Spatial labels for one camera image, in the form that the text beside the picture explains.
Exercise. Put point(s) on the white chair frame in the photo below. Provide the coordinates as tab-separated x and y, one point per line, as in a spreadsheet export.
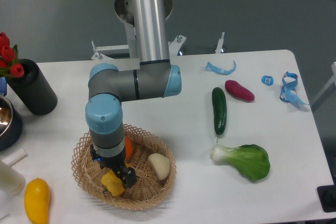
327	89

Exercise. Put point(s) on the black cylindrical vase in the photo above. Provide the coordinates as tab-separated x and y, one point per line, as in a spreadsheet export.
33	89

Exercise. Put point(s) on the green bok choy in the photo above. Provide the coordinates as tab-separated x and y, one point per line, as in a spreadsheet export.
252	161

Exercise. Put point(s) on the green cucumber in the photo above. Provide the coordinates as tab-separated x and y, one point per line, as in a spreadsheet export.
219	110

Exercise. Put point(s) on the white flat block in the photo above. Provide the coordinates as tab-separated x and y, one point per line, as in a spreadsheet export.
15	157

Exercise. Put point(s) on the woven wicker basket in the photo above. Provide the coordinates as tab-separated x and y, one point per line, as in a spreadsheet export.
148	192

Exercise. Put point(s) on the yellow mango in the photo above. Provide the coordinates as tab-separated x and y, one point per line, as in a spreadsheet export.
37	200

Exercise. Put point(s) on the dark metal pot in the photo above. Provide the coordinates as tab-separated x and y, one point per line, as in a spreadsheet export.
11	124

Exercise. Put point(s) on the white plastic bottle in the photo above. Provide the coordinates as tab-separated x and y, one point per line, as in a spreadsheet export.
12	182

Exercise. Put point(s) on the red tulip bouquet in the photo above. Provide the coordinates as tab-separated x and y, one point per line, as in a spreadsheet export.
10	64

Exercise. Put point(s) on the tangled blue tape strip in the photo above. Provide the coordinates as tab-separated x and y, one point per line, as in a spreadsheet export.
288	93

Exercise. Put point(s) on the black device at table corner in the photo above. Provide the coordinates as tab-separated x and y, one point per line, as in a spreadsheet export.
327	197

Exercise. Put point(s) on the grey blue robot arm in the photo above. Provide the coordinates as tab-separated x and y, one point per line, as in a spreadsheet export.
109	88

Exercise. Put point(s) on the yellow bell pepper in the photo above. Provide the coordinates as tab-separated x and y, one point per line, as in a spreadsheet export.
113	184

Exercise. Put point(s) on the small blue tape roll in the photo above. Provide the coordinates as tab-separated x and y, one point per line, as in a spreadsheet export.
267	80

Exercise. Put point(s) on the curved blue tape strip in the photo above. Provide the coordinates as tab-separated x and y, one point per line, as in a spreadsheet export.
212	68

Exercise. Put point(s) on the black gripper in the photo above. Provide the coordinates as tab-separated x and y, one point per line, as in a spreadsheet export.
127	175

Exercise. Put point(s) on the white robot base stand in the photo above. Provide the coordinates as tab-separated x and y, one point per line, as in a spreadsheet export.
125	14

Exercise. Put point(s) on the orange tangerine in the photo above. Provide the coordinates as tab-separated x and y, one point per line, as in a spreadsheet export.
128	147

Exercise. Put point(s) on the purple sweet potato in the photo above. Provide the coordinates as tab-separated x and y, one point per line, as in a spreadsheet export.
239	92

